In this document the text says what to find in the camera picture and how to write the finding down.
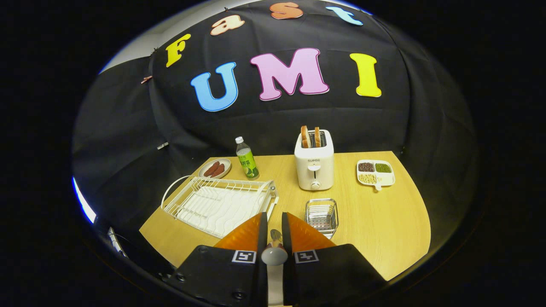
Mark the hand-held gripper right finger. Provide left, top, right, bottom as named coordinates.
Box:
left=282, top=212, right=386, bottom=305

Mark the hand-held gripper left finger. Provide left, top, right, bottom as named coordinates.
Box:
left=164, top=212, right=268, bottom=307

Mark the metal wire basket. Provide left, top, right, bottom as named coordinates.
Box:
left=305, top=198, right=339, bottom=240

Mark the white wire dish rack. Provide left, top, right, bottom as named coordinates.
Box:
left=161, top=175, right=279, bottom=239

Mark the small grey dish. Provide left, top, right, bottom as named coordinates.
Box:
left=198, top=158, right=232, bottom=179

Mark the white toaster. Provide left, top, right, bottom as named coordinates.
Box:
left=294, top=129, right=335, bottom=191

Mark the white divided bean tray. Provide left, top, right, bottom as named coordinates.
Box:
left=356, top=159, right=396, bottom=191

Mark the green label drink bottle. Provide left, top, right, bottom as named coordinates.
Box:
left=235, top=136, right=260, bottom=180

